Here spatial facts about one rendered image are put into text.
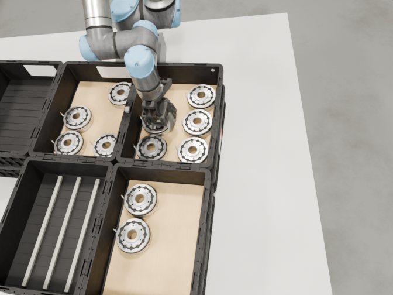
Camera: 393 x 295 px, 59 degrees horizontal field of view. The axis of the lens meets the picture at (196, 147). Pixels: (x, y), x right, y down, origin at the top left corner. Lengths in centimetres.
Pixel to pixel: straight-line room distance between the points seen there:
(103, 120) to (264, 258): 74
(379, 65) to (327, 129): 61
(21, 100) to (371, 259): 174
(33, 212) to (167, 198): 45
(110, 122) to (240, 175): 51
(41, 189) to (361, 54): 211
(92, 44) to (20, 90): 60
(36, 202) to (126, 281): 42
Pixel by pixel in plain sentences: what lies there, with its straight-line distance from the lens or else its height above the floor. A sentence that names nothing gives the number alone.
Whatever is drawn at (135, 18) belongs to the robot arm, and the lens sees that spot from 138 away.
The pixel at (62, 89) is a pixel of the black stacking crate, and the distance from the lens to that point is 138.
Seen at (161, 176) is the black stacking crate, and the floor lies 88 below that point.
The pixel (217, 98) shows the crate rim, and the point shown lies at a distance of 115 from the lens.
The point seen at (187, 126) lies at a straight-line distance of 118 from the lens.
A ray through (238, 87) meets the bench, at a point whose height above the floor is 70.
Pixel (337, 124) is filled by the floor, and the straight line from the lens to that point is 225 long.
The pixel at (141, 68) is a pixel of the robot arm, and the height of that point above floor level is 119.
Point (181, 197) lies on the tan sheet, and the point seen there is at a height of 83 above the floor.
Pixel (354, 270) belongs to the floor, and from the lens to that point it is 195.
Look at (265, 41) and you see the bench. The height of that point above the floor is 70.
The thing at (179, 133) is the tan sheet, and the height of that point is 83.
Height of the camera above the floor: 185
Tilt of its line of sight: 61 degrees down
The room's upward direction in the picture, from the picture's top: 14 degrees counter-clockwise
